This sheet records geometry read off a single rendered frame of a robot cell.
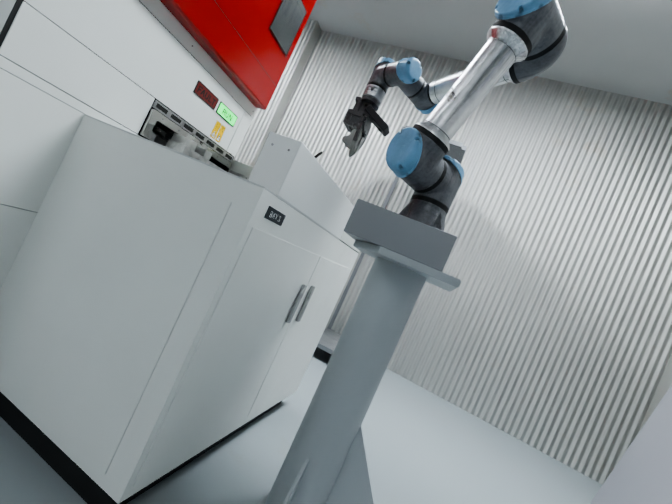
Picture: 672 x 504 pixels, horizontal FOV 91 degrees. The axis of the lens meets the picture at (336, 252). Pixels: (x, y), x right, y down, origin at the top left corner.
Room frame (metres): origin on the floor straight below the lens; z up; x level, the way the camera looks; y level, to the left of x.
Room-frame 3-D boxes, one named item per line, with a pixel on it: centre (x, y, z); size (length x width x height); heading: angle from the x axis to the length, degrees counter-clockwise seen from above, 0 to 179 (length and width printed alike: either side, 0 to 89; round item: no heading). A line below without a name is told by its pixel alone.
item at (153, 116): (1.27, 0.66, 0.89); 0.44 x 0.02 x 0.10; 162
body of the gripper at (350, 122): (1.17, 0.12, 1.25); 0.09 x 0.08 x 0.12; 72
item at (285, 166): (1.04, 0.14, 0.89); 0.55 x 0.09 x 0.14; 162
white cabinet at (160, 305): (1.26, 0.33, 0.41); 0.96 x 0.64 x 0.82; 162
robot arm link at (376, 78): (1.16, 0.11, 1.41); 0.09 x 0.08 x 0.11; 39
